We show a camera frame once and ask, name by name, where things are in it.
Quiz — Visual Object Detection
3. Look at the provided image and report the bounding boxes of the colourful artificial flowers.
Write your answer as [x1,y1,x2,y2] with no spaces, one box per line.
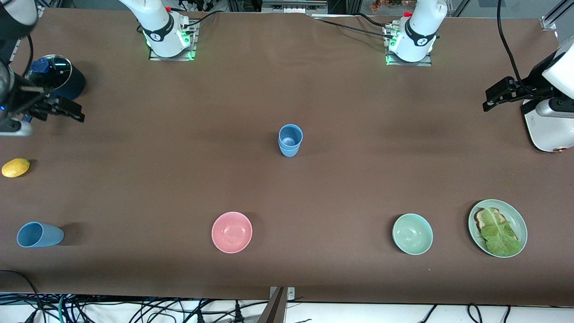
[370,0,415,13]

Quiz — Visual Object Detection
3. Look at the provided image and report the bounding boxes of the dark metal bar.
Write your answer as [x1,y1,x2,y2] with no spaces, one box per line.
[258,287,287,323]

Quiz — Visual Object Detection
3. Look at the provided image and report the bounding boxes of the dark blue saucepan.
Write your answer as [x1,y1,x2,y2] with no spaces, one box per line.
[22,63,86,122]

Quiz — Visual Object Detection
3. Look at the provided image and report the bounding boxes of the green lettuce leaf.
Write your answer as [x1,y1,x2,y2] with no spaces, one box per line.
[480,209,523,256]

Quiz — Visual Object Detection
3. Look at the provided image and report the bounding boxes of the small metal bracket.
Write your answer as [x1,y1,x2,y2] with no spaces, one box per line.
[269,287,296,301]

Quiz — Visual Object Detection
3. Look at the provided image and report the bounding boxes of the mint green bowl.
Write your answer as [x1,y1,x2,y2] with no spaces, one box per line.
[392,213,434,256]

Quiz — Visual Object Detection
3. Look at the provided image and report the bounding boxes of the black right base cable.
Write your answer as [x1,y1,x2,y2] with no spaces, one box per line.
[182,11,222,30]

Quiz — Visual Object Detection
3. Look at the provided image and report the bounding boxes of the green plate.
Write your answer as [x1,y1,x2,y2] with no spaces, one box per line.
[468,199,528,258]

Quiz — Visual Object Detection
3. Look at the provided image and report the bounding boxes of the thick black left base cable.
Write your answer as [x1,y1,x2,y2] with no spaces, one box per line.
[357,13,395,28]

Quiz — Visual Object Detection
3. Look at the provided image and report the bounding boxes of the large blue plastic cup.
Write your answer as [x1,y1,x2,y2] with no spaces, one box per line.
[17,222,65,248]

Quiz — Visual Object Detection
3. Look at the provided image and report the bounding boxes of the dull blue plastic cup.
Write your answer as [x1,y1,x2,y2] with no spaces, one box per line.
[278,124,303,149]

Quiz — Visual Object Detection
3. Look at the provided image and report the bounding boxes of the black looped cable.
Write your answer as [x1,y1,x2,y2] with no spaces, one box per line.
[0,269,43,323]

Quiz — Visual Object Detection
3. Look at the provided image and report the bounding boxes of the thin black left base cable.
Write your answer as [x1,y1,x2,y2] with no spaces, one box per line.
[319,19,394,39]

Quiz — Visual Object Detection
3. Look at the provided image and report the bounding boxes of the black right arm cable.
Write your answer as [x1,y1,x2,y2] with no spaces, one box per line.
[25,34,35,74]

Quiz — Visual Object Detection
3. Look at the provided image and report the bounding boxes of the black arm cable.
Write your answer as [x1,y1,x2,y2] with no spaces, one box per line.
[25,34,35,74]
[496,0,526,87]

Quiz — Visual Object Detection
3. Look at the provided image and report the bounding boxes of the toast slice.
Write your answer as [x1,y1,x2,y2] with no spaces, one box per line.
[474,207,518,243]

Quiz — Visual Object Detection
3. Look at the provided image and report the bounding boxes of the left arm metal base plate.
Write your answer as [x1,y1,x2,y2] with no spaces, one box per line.
[386,25,432,67]

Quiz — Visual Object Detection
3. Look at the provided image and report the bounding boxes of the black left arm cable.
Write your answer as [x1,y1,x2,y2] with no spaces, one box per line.
[496,0,526,87]

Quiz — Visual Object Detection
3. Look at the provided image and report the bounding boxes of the tangled black cables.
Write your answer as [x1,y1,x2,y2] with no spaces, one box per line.
[67,294,270,323]

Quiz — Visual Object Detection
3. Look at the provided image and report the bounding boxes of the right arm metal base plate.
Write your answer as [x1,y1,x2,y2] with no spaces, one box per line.
[149,20,198,61]

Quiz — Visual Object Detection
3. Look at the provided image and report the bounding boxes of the pink bowl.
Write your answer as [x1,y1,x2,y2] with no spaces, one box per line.
[211,212,253,254]

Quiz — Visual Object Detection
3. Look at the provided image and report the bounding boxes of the white toaster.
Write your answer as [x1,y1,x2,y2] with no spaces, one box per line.
[525,111,574,153]

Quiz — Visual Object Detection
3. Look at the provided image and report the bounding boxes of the yellow lemon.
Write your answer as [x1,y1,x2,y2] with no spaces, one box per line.
[1,158,31,178]

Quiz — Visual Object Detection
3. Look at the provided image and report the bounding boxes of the glass lid blue knob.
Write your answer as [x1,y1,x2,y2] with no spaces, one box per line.
[27,54,73,92]

